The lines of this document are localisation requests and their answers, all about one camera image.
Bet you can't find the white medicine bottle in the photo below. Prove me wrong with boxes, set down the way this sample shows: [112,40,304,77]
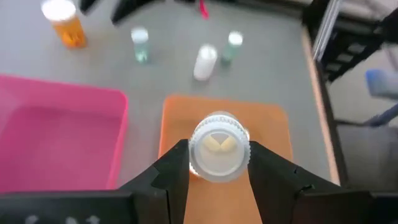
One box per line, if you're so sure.
[192,44,219,82]

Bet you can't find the translucent orange plastic bin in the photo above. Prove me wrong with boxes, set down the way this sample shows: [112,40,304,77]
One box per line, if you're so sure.
[157,95,294,224]

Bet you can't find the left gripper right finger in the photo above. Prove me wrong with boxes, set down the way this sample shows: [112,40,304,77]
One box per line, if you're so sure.
[248,141,342,224]

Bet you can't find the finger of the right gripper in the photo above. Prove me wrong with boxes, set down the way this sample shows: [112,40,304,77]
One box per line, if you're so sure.
[111,0,164,26]
[79,0,98,14]

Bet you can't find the clear bottle ridged white cap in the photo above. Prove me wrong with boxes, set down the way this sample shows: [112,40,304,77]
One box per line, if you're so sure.
[188,110,251,184]

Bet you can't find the translucent pink plastic bin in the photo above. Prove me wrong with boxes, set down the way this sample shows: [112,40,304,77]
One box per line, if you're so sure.
[0,73,129,194]

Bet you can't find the orange pill bottle white cap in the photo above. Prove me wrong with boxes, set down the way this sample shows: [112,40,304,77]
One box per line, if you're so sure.
[40,0,88,50]

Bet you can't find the red cable tie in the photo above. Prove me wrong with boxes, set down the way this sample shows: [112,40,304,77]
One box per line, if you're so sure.
[198,0,210,20]

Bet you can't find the small greenish vial white cap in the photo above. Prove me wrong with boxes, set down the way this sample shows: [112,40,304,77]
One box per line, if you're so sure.
[220,30,244,67]
[130,26,150,64]

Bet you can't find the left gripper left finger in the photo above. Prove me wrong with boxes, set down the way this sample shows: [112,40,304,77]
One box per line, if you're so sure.
[119,138,190,224]

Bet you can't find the blue chair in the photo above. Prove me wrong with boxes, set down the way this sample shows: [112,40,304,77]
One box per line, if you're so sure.
[365,68,398,128]

